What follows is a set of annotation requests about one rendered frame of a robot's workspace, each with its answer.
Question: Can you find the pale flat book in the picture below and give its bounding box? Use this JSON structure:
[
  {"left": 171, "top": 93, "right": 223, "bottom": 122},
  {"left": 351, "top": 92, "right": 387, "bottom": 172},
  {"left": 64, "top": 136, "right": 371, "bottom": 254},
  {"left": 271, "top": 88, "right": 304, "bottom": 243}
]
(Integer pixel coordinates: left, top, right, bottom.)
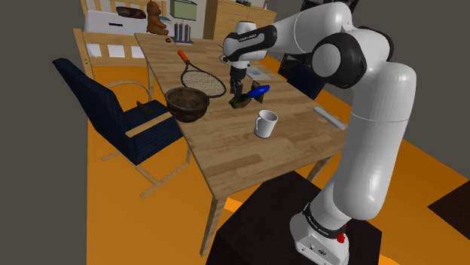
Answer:
[{"left": 246, "top": 67, "right": 272, "bottom": 81}]

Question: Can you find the blue oval object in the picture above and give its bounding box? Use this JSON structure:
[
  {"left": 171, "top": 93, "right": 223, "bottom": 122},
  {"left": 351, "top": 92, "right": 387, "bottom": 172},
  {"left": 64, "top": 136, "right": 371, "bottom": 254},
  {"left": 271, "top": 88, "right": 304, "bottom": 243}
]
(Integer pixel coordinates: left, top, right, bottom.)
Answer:
[{"left": 247, "top": 84, "right": 271, "bottom": 99}]

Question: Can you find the dark green block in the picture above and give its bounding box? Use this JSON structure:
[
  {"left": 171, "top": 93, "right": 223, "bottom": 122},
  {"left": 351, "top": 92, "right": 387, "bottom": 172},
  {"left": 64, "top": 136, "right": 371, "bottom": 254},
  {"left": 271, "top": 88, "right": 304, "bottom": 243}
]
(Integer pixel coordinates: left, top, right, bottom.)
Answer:
[{"left": 228, "top": 93, "right": 253, "bottom": 110}]

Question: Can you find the white mug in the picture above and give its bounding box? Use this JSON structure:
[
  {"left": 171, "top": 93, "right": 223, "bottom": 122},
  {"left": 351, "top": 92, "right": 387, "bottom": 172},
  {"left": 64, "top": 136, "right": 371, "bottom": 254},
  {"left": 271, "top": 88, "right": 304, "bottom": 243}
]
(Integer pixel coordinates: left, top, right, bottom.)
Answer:
[{"left": 253, "top": 109, "right": 279, "bottom": 139}]

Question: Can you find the wooden chest of drawers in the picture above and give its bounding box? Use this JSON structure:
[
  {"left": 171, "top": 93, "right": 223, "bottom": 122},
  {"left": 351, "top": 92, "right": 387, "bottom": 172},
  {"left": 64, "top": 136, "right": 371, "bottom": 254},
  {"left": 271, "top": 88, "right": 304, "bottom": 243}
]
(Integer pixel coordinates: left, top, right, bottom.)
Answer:
[{"left": 202, "top": 0, "right": 278, "bottom": 41}]

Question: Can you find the dark brown bowl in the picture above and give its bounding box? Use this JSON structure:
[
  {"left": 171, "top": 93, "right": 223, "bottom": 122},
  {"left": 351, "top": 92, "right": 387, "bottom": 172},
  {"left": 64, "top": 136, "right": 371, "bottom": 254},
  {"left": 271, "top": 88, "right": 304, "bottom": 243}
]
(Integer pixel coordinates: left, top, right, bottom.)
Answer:
[{"left": 164, "top": 87, "right": 211, "bottom": 123}]

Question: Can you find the dark blue chair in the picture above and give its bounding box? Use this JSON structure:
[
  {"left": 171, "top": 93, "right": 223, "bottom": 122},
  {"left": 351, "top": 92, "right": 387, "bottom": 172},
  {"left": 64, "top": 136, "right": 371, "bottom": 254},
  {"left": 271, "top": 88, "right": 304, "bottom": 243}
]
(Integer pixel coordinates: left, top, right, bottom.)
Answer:
[{"left": 277, "top": 53, "right": 327, "bottom": 101}]

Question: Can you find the blue candle holder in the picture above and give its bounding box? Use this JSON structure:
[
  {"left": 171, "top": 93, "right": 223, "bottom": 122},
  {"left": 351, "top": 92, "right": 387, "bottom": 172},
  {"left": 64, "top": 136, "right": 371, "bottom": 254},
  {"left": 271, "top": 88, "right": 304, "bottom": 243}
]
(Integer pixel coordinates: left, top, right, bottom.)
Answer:
[{"left": 172, "top": 23, "right": 194, "bottom": 46}]

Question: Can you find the wooden table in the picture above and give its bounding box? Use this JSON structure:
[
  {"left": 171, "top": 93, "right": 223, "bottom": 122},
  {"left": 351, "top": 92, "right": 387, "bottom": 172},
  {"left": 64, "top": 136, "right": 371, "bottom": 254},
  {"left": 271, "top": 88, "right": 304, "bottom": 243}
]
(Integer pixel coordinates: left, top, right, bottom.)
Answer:
[{"left": 133, "top": 32, "right": 348, "bottom": 257}]

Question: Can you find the green box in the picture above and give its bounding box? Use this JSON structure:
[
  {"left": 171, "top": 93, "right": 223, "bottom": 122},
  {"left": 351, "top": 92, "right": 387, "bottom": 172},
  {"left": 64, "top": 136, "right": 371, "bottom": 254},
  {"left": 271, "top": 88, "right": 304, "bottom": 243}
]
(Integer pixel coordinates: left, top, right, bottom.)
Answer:
[{"left": 169, "top": 0, "right": 198, "bottom": 21}]

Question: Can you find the dark brown flat bar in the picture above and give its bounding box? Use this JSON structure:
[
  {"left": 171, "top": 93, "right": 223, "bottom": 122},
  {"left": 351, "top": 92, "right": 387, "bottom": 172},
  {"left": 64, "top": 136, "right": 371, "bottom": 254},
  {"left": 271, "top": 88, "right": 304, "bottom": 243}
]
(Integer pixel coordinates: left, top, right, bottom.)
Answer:
[{"left": 136, "top": 99, "right": 154, "bottom": 115}]

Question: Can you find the brown teddy bear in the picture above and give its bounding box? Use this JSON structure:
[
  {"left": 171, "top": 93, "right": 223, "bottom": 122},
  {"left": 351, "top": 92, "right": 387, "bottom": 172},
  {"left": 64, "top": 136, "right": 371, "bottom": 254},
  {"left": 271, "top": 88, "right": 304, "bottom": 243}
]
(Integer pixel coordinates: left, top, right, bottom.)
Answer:
[{"left": 145, "top": 0, "right": 170, "bottom": 37}]

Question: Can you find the grey remote control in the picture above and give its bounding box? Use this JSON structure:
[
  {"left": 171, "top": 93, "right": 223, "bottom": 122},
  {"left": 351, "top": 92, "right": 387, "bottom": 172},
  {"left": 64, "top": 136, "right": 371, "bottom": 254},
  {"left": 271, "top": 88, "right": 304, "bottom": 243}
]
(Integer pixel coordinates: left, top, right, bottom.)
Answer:
[{"left": 313, "top": 106, "right": 347, "bottom": 131}]

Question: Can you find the dark blue wooden armchair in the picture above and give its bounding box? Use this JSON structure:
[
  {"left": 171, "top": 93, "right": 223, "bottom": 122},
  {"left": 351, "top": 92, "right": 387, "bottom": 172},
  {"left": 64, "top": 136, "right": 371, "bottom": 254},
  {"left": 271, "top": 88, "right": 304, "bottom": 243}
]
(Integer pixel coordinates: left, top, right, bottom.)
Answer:
[{"left": 52, "top": 57, "right": 192, "bottom": 200}]

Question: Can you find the black robot stand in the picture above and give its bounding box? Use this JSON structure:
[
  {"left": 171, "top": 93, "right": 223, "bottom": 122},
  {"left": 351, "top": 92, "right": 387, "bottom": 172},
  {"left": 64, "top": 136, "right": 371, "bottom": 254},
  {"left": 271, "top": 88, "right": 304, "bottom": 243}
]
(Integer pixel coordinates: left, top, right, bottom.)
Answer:
[{"left": 205, "top": 170, "right": 383, "bottom": 265}]

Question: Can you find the tennis racket with orange handle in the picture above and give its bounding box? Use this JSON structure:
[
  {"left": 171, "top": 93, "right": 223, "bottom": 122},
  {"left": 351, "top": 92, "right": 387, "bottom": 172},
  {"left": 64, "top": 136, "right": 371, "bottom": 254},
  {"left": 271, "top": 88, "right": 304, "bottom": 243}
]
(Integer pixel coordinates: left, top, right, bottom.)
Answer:
[{"left": 177, "top": 49, "right": 227, "bottom": 99}]

